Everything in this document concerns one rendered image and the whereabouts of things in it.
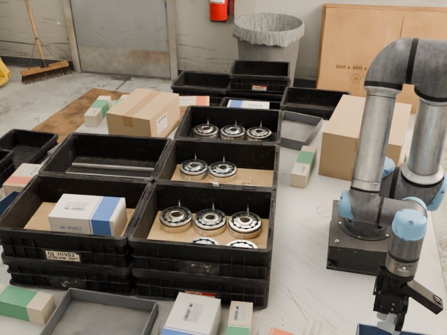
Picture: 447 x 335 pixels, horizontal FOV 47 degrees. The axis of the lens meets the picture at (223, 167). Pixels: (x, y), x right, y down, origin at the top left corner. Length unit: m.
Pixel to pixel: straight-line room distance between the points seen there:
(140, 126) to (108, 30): 2.86
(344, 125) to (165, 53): 3.02
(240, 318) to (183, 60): 3.71
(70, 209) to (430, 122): 1.05
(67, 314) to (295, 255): 0.73
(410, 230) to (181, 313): 0.62
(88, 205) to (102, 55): 3.64
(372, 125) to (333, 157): 0.75
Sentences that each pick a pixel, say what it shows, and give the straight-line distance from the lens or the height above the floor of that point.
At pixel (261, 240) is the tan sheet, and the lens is 1.57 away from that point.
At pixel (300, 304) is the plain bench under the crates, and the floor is 0.70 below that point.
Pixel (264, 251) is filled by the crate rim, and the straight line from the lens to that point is 1.38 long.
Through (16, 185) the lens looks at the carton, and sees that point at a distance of 2.07.
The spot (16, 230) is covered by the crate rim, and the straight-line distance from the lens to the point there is 1.56.
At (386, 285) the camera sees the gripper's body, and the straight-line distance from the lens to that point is 1.37.
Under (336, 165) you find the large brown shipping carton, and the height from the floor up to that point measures 0.76.
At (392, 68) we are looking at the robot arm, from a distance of 1.34.
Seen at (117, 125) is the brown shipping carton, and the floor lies 0.81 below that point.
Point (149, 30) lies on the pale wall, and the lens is 4.89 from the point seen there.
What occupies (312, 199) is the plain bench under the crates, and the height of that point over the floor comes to 0.70.
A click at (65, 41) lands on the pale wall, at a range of 5.34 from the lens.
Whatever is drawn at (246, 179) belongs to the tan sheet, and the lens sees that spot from 1.85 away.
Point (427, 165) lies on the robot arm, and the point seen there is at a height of 1.09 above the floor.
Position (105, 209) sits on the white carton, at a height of 0.92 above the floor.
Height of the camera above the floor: 1.83
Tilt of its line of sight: 32 degrees down
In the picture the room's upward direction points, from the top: straight up
